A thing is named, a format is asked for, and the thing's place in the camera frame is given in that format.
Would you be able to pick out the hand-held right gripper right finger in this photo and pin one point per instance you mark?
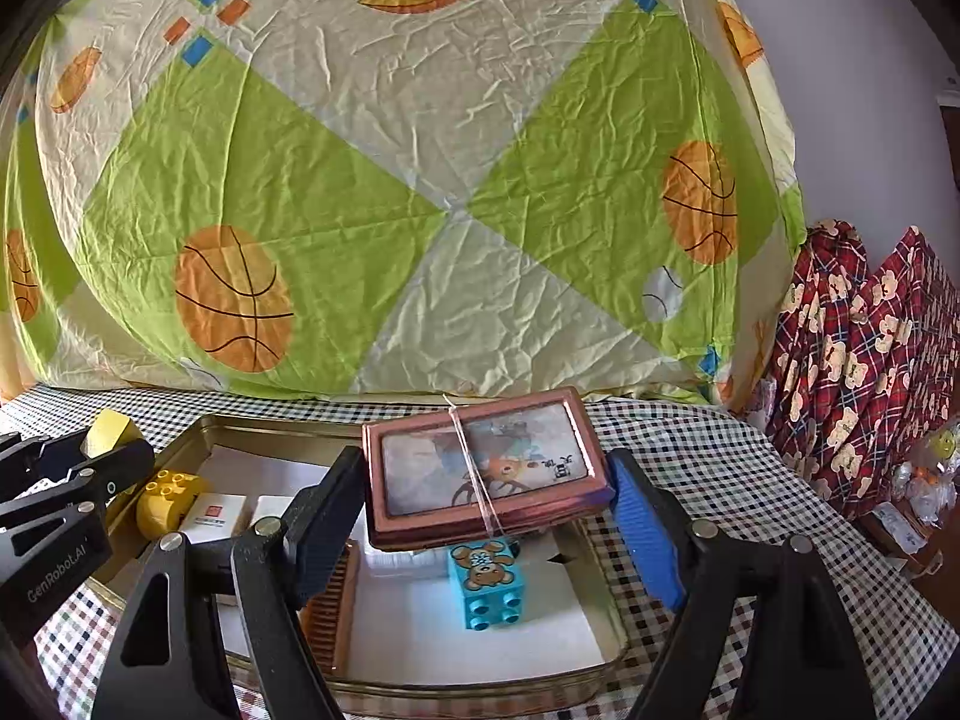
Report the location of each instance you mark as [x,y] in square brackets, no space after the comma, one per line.
[649,532]

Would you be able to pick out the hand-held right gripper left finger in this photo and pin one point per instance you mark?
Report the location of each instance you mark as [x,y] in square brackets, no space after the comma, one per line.
[330,525]

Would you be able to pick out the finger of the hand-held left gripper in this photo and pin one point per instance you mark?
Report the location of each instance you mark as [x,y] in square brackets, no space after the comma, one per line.
[120,469]
[52,457]

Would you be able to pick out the plain yellow toy block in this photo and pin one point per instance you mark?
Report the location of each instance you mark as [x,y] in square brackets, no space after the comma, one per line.
[112,431]

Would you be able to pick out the yellow face toy block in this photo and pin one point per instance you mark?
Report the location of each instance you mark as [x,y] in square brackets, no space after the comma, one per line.
[165,510]

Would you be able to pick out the brown wooden comb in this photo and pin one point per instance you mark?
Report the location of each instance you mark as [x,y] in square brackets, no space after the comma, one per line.
[330,622]

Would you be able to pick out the tall white box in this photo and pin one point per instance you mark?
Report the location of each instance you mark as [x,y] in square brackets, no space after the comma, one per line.
[217,525]

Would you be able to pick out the gold tin box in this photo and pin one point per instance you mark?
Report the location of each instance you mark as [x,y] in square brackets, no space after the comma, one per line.
[262,431]

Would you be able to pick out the brown framed picture box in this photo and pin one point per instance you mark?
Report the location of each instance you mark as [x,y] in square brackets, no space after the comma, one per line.
[480,465]

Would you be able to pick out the blue bear toy block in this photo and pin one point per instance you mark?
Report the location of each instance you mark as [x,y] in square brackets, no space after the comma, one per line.
[487,577]

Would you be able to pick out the checkered tablecloth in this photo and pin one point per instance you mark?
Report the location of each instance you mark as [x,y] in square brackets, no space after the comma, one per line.
[750,480]

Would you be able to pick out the white paper liner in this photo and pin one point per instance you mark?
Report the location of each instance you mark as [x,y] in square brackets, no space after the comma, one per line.
[420,630]

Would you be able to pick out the small cardboard box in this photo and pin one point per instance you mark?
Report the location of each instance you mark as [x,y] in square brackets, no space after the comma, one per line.
[900,529]

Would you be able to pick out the red bear print cloth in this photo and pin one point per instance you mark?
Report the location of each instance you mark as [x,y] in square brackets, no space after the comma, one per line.
[847,360]

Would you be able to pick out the clear plastic bag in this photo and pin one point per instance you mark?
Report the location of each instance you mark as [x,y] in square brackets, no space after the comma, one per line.
[926,484]

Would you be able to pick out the yellow toy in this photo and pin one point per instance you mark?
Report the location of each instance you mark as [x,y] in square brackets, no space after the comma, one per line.
[946,444]

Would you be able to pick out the basketball print bedsheet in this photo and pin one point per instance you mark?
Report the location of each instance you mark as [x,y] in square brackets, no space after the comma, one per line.
[375,165]

